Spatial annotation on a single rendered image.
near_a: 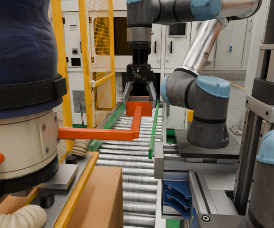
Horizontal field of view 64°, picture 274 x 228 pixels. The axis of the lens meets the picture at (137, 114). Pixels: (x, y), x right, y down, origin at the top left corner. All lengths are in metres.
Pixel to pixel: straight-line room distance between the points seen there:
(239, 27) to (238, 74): 1.83
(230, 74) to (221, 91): 9.29
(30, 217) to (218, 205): 0.49
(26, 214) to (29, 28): 0.30
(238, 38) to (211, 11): 9.54
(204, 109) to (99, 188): 0.43
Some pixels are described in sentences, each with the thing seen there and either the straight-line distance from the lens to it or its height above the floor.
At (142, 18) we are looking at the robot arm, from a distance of 0.67.
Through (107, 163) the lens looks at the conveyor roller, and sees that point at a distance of 1.69.
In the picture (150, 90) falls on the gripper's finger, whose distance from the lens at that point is 0.70.
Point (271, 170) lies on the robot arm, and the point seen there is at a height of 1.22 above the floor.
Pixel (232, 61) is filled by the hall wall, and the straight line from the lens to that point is 10.16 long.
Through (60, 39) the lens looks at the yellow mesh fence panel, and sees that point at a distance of 1.68.
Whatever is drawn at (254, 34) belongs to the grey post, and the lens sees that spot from 3.79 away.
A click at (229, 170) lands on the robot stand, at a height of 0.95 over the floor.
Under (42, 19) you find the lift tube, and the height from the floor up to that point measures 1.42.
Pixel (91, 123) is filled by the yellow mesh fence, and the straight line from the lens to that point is 2.23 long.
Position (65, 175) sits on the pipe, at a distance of 0.53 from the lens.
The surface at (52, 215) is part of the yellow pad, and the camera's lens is 0.47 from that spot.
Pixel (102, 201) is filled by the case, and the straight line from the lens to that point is 0.69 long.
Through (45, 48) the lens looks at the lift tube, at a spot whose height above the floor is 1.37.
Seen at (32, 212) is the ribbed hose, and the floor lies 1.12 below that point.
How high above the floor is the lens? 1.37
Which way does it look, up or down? 17 degrees down
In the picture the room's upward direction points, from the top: straight up
